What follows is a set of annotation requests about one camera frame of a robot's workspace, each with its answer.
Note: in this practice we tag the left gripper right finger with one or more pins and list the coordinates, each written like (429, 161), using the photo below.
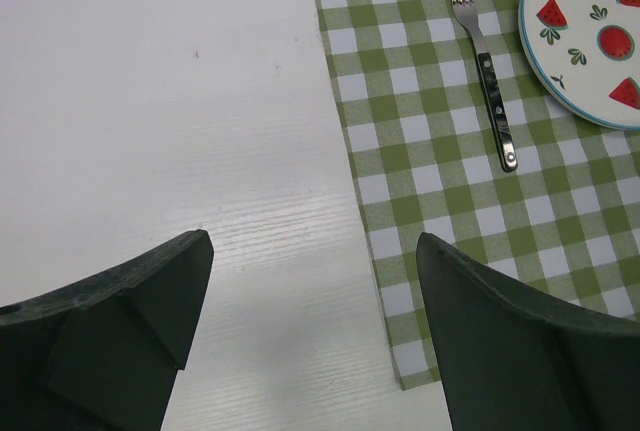
(512, 357)

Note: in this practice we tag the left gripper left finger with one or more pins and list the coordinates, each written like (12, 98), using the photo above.
(103, 353)

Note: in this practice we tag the green white checkered tablecloth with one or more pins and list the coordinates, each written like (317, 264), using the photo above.
(423, 159)

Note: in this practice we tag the white plate with strawberries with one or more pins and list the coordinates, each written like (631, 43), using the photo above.
(586, 54)

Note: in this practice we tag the silver fork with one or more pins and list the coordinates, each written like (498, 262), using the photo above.
(466, 14)

